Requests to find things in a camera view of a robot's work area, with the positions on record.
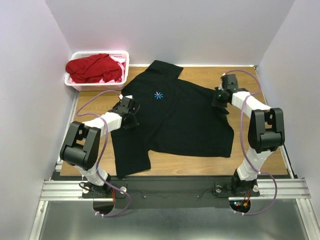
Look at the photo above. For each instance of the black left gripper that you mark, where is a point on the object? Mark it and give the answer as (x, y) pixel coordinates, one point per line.
(132, 124)

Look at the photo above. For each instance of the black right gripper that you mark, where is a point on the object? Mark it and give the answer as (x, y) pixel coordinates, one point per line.
(215, 102)

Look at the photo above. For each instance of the black t shirt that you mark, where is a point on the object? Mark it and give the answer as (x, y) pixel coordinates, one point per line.
(174, 116)

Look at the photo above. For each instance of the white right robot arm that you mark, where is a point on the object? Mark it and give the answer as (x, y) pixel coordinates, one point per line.
(266, 133)

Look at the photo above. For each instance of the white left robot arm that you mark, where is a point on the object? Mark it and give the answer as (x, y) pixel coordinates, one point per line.
(81, 144)

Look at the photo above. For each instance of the white plastic laundry basket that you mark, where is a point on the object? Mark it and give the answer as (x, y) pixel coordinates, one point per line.
(121, 56)

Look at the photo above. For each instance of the red t shirt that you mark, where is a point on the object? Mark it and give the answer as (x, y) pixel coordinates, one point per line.
(95, 68)

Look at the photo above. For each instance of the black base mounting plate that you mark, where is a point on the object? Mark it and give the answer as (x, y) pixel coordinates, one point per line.
(161, 192)

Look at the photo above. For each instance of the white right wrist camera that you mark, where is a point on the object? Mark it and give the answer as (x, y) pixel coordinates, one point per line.
(223, 85)

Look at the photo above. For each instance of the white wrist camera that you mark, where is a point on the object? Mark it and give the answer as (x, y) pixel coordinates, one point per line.
(125, 96)
(223, 85)

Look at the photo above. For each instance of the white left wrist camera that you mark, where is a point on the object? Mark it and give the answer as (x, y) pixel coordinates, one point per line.
(125, 96)

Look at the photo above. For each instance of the aluminium frame rail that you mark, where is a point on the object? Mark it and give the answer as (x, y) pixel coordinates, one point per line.
(55, 190)

